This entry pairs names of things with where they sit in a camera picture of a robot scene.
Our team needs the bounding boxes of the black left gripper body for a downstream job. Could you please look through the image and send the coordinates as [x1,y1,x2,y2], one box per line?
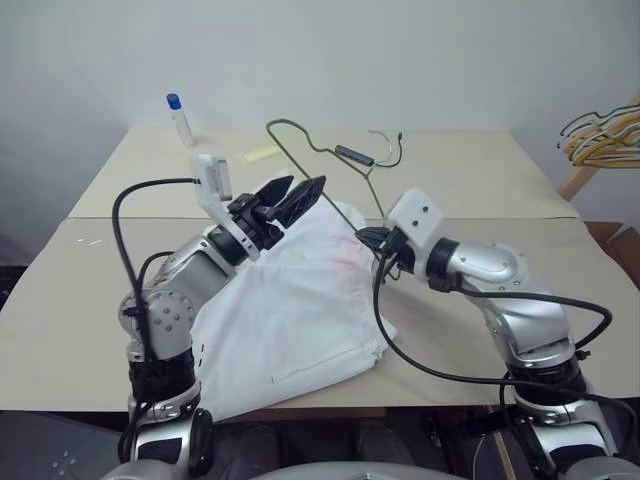
[227,192,284,251]

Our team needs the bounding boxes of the olive wire hanger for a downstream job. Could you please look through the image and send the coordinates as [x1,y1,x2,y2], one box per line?
[266,118,389,237]

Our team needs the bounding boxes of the white shorts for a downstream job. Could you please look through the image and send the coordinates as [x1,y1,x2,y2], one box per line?
[192,173,402,422]

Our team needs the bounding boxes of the black thin hub cable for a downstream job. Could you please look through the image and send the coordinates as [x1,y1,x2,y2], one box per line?
[372,131,405,169]

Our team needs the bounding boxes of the silver robot torso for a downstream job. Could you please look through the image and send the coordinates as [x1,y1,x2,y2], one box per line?
[97,458,574,480]

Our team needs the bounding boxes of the bunch of wire hangers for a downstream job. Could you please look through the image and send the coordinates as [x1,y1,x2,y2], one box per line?
[556,97,640,169]

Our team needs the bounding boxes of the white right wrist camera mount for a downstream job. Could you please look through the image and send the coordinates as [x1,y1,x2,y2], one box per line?
[387,187,445,282]

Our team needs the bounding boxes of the white thin cable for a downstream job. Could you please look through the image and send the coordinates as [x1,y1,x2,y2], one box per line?
[368,128,397,160]

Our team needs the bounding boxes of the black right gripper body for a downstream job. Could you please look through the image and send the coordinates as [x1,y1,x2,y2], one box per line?
[382,227,417,275]

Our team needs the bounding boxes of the pale yellow paper strip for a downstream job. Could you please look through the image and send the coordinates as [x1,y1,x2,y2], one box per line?
[241,145,278,163]

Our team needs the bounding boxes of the clear bottle with blue cap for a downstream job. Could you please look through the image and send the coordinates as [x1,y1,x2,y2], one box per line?
[165,91,197,149]

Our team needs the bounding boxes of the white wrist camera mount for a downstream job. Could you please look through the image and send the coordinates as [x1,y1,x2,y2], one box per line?
[387,187,445,282]
[192,153,260,261]

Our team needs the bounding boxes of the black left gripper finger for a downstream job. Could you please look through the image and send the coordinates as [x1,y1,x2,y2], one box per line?
[253,175,295,219]
[277,175,327,227]

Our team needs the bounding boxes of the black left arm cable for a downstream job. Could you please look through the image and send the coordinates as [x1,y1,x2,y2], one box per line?
[111,176,214,469]

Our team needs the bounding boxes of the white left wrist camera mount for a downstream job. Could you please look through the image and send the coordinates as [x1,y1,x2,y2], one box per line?
[192,153,260,261]

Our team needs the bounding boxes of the wooden rack bar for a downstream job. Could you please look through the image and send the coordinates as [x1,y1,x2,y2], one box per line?
[557,163,600,202]

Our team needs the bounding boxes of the grey usb hub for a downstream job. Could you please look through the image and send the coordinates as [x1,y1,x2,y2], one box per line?
[334,144,376,167]

